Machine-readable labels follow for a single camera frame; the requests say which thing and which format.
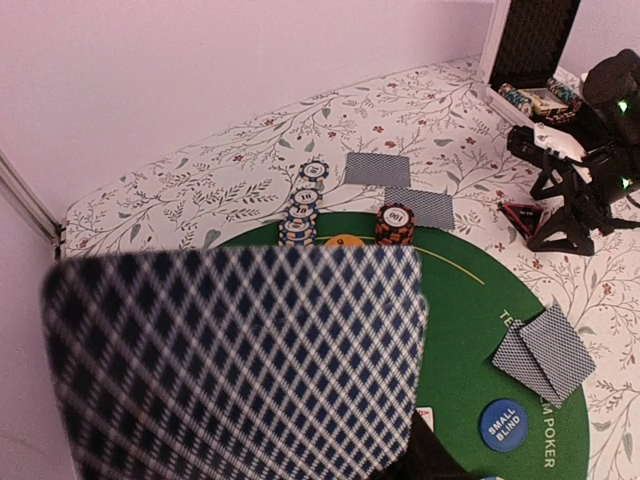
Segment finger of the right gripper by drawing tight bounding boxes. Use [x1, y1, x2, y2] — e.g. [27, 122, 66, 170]
[527, 169, 600, 256]
[530, 149, 575, 200]

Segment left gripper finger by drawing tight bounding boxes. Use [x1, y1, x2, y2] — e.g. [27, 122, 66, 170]
[389, 412, 474, 480]

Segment black red triangular plaque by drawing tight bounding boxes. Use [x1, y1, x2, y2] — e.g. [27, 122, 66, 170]
[498, 202, 544, 241]

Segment blue small blind button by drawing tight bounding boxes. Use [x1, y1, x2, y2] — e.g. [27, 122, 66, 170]
[479, 398, 529, 453]

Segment single blue playing card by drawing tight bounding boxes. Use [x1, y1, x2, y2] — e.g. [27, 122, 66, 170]
[384, 187, 455, 231]

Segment blue playing card deck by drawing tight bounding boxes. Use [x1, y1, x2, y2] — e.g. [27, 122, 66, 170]
[42, 245, 428, 479]

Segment red poker chip stack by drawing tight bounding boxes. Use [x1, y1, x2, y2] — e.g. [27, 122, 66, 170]
[374, 203, 416, 246]

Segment orange big blind button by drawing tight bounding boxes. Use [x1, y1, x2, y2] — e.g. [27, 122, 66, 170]
[325, 234, 365, 247]

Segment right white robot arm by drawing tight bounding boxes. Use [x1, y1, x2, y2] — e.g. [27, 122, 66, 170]
[527, 49, 639, 256]

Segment card deck in case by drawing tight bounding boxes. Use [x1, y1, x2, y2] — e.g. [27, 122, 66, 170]
[519, 88, 569, 116]

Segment poker chips in case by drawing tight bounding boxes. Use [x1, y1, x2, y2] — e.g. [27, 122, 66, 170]
[498, 78, 583, 123]

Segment aluminium poker chip case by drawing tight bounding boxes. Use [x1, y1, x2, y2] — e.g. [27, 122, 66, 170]
[478, 0, 580, 126]

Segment floral white tablecloth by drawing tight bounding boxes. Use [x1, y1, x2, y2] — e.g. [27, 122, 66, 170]
[65, 59, 639, 479]

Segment round green poker mat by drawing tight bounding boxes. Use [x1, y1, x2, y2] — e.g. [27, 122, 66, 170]
[219, 209, 594, 480]

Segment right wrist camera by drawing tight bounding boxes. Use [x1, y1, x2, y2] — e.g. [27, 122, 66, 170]
[505, 122, 594, 179]

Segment left aluminium frame post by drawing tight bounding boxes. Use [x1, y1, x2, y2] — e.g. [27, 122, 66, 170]
[1, 152, 65, 261]

